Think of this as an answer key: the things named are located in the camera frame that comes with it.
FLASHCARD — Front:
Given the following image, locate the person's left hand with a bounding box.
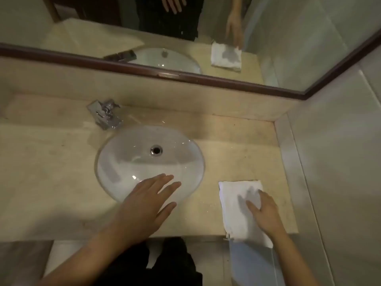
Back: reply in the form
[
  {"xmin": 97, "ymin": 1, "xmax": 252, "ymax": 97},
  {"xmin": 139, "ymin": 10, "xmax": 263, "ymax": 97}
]
[{"xmin": 112, "ymin": 173, "xmax": 182, "ymax": 245}]

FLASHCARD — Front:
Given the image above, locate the mirror with dark wooden frame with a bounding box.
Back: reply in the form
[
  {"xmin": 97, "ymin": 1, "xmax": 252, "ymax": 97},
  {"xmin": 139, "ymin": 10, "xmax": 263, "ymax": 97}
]
[{"xmin": 0, "ymin": 0, "xmax": 381, "ymax": 101}]

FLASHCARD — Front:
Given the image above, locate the white ceramic sink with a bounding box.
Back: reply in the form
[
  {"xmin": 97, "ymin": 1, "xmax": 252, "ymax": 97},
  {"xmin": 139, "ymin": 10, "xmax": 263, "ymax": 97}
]
[{"xmin": 94, "ymin": 125, "xmax": 206, "ymax": 203}]

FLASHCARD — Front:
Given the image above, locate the person's left forearm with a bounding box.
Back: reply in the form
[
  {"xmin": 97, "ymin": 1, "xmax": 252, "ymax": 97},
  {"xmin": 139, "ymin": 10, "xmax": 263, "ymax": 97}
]
[{"xmin": 34, "ymin": 223, "xmax": 149, "ymax": 286}]

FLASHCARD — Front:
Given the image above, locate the person's right forearm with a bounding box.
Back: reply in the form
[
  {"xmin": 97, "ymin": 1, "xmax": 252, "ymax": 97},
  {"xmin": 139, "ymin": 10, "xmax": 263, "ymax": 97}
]
[{"xmin": 269, "ymin": 229, "xmax": 321, "ymax": 286}]

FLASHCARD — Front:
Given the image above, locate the chrome faucet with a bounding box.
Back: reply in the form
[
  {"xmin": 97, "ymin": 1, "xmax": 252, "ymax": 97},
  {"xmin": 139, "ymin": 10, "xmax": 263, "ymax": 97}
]
[{"xmin": 87, "ymin": 99, "xmax": 124, "ymax": 131}]

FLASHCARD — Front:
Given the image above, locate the white towel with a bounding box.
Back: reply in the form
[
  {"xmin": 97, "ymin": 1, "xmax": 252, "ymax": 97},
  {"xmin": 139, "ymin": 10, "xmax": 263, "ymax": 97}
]
[{"xmin": 218, "ymin": 180, "xmax": 274, "ymax": 249}]

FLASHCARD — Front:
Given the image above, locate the person's right hand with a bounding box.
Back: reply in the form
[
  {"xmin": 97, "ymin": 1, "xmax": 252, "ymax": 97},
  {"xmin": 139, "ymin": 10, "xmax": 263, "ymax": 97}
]
[{"xmin": 246, "ymin": 189, "xmax": 289, "ymax": 238}]

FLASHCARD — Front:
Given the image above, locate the person's black clothing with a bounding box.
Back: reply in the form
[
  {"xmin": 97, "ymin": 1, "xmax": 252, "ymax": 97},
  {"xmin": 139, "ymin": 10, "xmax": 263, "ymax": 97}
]
[{"xmin": 98, "ymin": 236, "xmax": 203, "ymax": 286}]

